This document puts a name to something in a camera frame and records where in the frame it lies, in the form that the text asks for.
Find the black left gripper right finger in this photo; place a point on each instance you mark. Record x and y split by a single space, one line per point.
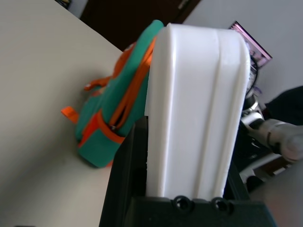
236 191

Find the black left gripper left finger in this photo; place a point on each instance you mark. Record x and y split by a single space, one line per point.
123 179

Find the teal and orange backpack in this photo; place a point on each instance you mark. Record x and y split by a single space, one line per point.
104 132

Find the white Unitree pencil case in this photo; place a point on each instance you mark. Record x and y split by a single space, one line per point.
194 106

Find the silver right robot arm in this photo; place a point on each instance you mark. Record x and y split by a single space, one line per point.
279 132

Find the pink-lit monitor screen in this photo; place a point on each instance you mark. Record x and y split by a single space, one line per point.
258 54

